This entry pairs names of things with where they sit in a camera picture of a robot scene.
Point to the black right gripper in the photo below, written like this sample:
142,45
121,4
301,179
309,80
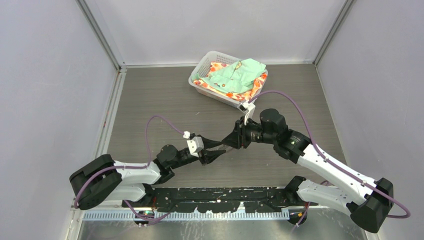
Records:
236,137

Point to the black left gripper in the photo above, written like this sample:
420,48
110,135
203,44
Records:
205,156

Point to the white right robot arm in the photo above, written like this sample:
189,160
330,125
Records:
365,200

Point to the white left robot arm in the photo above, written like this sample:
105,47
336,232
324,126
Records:
104,179

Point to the green cloth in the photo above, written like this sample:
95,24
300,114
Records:
232,74

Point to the orange floral cloth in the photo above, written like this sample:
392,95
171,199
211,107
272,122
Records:
245,94

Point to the white plastic basket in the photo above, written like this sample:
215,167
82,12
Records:
228,79

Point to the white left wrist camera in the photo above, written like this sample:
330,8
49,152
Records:
195,146

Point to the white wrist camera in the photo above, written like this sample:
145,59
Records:
248,109
195,146

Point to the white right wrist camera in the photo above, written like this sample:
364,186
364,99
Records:
248,109

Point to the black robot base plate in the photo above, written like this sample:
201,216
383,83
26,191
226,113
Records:
218,199

